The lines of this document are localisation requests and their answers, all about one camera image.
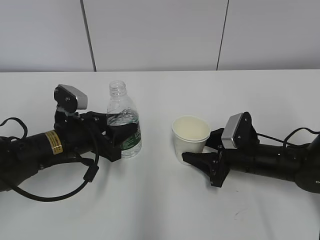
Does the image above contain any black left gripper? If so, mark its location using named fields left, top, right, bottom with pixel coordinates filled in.
left=54, top=109, right=139, bottom=162

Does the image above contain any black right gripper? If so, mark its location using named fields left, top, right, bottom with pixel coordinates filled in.
left=182, top=128, right=230, bottom=187

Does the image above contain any clear water bottle green label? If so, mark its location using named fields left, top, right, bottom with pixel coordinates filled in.
left=107, top=80, right=142, bottom=159

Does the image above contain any white paper cup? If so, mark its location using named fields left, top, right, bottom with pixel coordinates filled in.
left=171, top=115, right=211, bottom=166

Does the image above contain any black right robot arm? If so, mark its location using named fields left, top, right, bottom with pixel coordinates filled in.
left=181, top=129, right=320, bottom=194

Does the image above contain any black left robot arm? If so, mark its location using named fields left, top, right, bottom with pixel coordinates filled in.
left=0, top=111, right=138, bottom=186

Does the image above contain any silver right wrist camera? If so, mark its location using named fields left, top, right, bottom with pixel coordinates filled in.
left=221, top=111, right=259, bottom=150

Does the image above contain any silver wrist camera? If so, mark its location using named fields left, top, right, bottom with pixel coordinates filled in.
left=54, top=84, right=88, bottom=113
left=221, top=111, right=259, bottom=150

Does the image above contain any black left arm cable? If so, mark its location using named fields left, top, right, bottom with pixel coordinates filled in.
left=0, top=117, right=101, bottom=202

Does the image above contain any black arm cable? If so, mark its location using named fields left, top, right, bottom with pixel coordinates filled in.
left=0, top=117, right=101, bottom=202
left=256, top=127, right=320, bottom=148

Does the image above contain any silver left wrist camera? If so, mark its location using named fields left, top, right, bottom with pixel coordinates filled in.
left=54, top=84, right=88, bottom=113

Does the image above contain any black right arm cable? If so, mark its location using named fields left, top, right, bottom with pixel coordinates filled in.
left=256, top=127, right=320, bottom=148

